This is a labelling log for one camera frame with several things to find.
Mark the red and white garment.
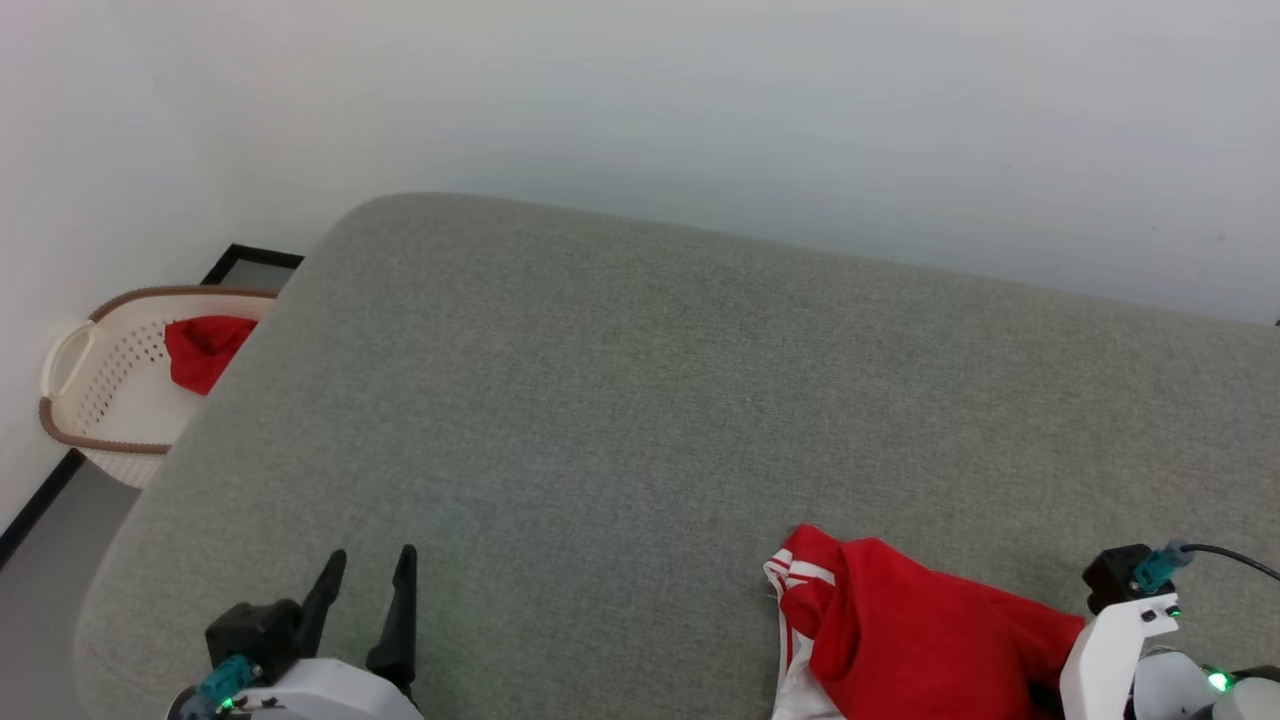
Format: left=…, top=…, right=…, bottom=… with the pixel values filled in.
left=763, top=523, right=1087, bottom=720

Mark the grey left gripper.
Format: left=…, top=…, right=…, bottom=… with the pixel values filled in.
left=235, top=544, right=426, bottom=720

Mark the cream laundry basket brown rim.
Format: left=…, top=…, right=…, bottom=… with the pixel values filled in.
left=38, top=286, right=281, bottom=489

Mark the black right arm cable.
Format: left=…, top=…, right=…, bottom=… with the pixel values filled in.
left=1132, top=540, right=1280, bottom=593

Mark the red cloth in basket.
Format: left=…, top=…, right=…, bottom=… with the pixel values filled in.
left=163, top=315, right=259, bottom=397

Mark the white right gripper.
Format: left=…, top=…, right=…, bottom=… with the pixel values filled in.
left=1060, top=593, right=1182, bottom=720

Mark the grey fabric sofa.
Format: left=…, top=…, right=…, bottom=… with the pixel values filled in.
left=72, top=192, right=1280, bottom=720

